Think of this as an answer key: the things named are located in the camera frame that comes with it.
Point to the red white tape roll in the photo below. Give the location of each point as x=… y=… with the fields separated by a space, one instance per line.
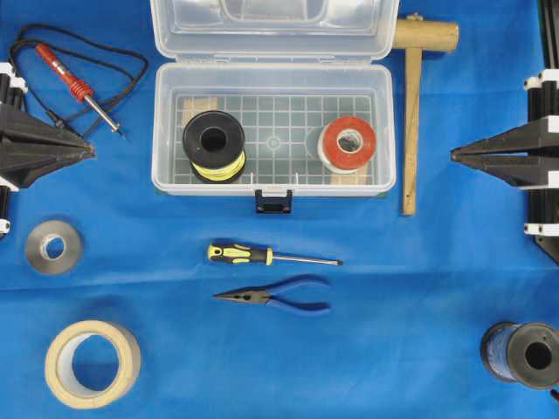
x=346 y=145

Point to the blue table cloth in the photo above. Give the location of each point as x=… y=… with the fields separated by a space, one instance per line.
x=409 y=305

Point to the blue handled needle-nose pliers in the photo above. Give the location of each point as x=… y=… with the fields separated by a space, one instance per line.
x=269 y=295

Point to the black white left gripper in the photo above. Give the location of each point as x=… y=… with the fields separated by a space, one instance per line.
x=21 y=166

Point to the yellow black screwdriver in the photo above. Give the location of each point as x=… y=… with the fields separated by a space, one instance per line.
x=243 y=254

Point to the red handled soldering iron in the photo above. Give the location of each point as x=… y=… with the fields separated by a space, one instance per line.
x=78 y=88

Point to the grey tape roll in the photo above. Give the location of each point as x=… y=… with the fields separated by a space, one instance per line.
x=54 y=247

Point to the beige masking tape roll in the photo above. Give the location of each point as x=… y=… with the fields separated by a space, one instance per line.
x=91 y=364

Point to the wooden mallet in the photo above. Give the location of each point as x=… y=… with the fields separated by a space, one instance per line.
x=415 y=35

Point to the clear plastic tool box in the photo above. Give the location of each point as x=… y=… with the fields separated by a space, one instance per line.
x=285 y=70

